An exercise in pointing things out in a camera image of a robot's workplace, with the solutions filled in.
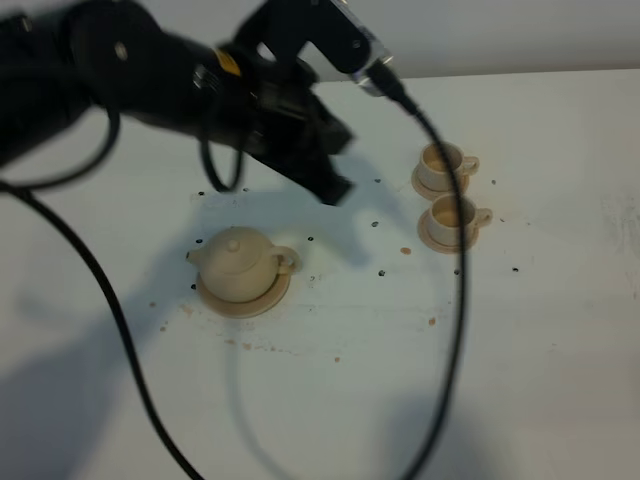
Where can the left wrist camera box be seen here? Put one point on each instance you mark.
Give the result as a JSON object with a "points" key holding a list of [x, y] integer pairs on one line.
{"points": [[285, 27]]}

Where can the far beige teacup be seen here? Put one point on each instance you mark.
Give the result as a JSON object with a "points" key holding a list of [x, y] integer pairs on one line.
{"points": [[432, 170]]}

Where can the near beige cup saucer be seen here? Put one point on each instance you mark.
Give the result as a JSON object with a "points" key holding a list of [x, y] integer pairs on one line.
{"points": [[428, 241]]}

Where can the far beige cup saucer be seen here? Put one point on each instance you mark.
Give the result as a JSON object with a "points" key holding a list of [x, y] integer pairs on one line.
{"points": [[431, 195]]}

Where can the beige cup saucer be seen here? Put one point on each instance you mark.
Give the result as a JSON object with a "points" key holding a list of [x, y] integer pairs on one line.
{"points": [[431, 195], [428, 241]]}

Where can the beige teacup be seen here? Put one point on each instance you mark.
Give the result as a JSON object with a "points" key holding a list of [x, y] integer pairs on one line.
{"points": [[443, 221], [432, 170]]}

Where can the beige teapot saucer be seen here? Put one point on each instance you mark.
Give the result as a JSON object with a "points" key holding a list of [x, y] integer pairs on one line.
{"points": [[245, 310]]}

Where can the beige teapot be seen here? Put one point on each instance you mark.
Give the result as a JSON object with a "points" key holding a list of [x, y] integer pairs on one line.
{"points": [[240, 264]]}

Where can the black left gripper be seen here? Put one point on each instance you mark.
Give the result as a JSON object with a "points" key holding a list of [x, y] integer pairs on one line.
{"points": [[244, 110]]}

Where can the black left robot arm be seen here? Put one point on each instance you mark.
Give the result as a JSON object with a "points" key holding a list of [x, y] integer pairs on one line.
{"points": [[109, 54]]}

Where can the near beige teacup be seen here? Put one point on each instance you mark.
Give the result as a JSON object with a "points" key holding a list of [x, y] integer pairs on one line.
{"points": [[443, 221]]}

